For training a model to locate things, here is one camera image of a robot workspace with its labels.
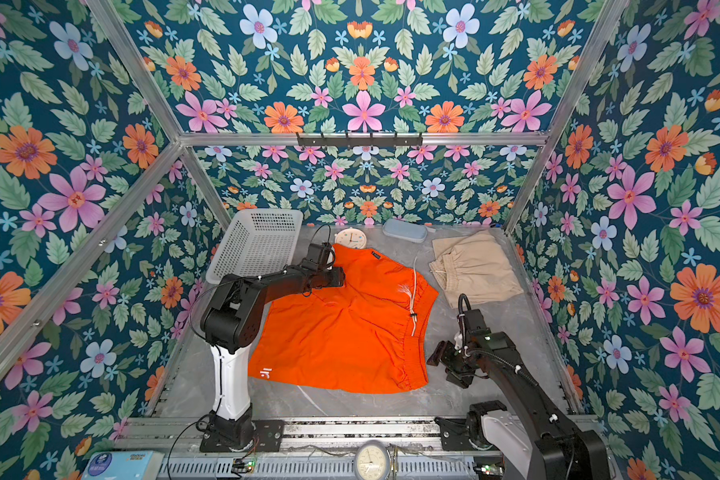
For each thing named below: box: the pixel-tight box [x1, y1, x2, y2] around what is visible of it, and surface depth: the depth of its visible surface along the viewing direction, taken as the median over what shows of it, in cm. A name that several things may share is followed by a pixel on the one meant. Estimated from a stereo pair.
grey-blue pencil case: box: [382, 219, 428, 243], surface depth 117 cm
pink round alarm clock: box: [334, 226, 367, 249], surface depth 115 cm
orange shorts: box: [248, 244, 439, 395], surface depth 92 cm
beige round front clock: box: [354, 439, 389, 480], surface depth 68 cm
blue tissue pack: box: [82, 451, 165, 480], surface depth 67 cm
